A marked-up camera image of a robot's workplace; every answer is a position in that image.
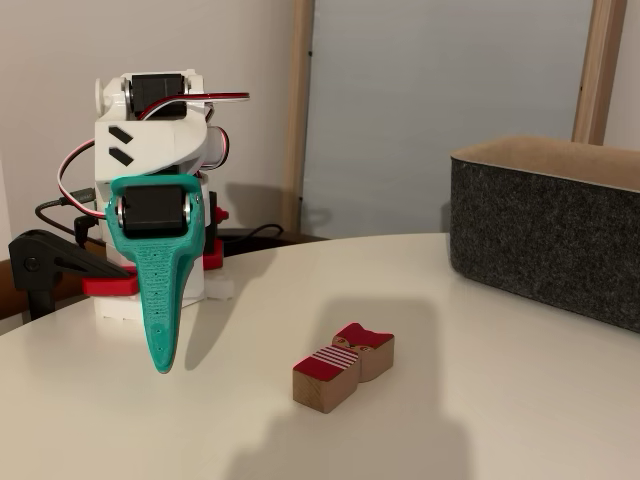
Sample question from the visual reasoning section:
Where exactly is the wooden cat block red face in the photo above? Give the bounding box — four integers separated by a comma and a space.
292, 322, 395, 415

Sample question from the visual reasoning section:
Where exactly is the grey felt box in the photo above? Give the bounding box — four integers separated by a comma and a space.
448, 134, 640, 335

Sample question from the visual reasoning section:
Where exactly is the black clamp with red pad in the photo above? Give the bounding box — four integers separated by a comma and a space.
199, 192, 230, 271
8, 228, 142, 321

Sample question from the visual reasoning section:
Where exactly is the black power plug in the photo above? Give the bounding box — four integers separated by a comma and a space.
73, 215, 96, 247

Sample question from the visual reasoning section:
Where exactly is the translucent grey panel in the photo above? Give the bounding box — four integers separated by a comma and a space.
298, 0, 597, 242

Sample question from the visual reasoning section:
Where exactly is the black USB cable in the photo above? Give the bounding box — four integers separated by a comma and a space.
33, 187, 104, 247

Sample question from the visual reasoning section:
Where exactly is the black power cable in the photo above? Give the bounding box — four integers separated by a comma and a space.
219, 223, 286, 251

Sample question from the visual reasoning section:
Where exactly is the red white base servo wire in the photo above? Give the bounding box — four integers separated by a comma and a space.
56, 134, 110, 222

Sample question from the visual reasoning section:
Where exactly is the red white arm servo wire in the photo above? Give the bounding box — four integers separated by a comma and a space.
133, 91, 250, 174

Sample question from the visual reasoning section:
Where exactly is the wooden shelf post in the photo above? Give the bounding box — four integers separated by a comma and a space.
571, 0, 630, 147
280, 0, 317, 235

